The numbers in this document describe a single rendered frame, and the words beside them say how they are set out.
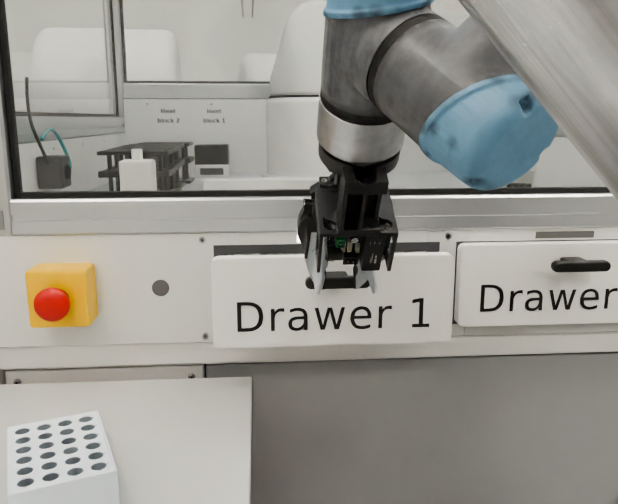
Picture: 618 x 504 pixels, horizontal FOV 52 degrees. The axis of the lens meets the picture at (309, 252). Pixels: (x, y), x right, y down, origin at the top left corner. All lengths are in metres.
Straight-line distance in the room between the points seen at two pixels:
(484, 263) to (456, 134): 0.47
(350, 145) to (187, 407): 0.39
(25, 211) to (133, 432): 0.31
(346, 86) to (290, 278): 0.32
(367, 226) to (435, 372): 0.39
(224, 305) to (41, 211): 0.26
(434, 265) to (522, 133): 0.39
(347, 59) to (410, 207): 0.38
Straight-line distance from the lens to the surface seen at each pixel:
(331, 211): 0.58
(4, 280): 0.88
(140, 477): 0.64
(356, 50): 0.46
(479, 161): 0.39
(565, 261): 0.85
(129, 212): 0.81
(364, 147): 0.51
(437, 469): 0.98
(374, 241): 0.57
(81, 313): 0.81
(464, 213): 0.85
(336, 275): 0.72
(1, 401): 0.85
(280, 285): 0.75
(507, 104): 0.39
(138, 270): 0.83
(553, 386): 0.98
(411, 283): 0.77
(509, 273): 0.86
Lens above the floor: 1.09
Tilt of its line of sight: 12 degrees down
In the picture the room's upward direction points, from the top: straight up
